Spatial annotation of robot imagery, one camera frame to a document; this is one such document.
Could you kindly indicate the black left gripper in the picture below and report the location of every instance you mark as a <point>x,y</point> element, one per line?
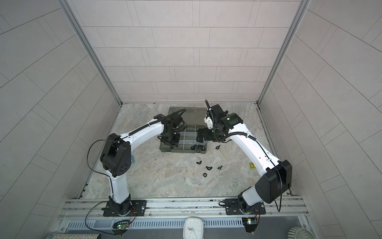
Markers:
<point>175,142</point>

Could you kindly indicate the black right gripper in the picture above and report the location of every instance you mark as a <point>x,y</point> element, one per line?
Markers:
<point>201,132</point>

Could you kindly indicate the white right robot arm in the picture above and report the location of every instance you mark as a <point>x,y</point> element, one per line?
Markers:
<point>275,174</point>

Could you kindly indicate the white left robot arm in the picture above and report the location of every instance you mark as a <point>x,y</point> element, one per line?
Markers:
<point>117,157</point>

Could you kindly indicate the translucent grey organizer box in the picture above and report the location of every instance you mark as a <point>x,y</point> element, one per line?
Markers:
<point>194,118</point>

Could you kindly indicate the white square clock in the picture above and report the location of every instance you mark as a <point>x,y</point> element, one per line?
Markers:
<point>193,228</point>

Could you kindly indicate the white ribbed fan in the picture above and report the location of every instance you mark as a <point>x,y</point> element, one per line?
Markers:
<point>299,233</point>

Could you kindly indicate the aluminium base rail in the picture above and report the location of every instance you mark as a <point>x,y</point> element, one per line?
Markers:
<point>156,208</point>

